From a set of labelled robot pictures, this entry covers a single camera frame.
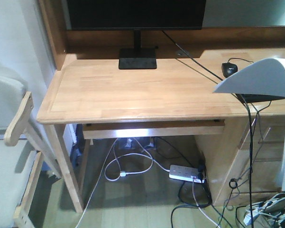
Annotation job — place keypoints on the white paper sheets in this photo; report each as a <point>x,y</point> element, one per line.
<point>265,77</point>

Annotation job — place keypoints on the wooden desk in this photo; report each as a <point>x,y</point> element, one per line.
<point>88,87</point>

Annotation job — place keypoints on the white power strip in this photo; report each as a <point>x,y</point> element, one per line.
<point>184,173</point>

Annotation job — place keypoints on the black computer mouse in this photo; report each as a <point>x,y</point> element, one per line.
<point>228,69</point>

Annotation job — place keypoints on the black computer monitor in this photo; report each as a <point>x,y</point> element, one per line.
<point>136,16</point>

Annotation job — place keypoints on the wooden chair with cushion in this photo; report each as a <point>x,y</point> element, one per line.
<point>23,151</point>

